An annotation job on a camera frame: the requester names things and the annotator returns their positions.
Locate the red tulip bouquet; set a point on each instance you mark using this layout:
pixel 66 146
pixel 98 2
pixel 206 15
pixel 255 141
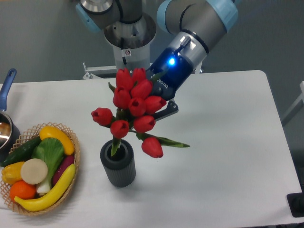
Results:
pixel 135 109

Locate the orange fruit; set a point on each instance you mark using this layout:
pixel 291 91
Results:
pixel 22 190

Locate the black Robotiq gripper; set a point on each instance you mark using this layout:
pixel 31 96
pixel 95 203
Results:
pixel 175 69

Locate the yellow squash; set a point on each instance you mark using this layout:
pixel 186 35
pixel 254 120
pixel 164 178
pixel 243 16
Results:
pixel 53 132

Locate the yellow bell pepper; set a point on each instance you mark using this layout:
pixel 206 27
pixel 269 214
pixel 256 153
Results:
pixel 12 173

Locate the black device at table edge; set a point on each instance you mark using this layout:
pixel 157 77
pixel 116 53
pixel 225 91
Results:
pixel 296 204

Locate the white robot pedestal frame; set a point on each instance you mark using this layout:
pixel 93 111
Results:
pixel 183 46

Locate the dark grey ribbed vase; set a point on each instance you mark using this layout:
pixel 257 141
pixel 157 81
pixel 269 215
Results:
pixel 120 168

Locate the beige round disc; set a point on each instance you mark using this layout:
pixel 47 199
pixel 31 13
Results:
pixel 34 171

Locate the yellow banana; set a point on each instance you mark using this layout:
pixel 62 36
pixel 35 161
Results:
pixel 53 195

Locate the white frame at right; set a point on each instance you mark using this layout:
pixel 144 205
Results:
pixel 294 108

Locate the woven wicker basket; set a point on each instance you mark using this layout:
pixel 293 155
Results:
pixel 28 135

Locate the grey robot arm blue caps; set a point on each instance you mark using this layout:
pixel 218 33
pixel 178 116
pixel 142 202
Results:
pixel 125 25

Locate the purple eggplant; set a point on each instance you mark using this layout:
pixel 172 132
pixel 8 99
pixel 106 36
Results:
pixel 67 161

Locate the green bok choy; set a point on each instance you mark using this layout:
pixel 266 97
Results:
pixel 51 151

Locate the dark green cucumber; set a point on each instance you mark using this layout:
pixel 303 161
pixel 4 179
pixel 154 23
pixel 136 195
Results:
pixel 22 153

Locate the blue handled saucepan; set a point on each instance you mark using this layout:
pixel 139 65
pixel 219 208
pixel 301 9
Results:
pixel 9 132

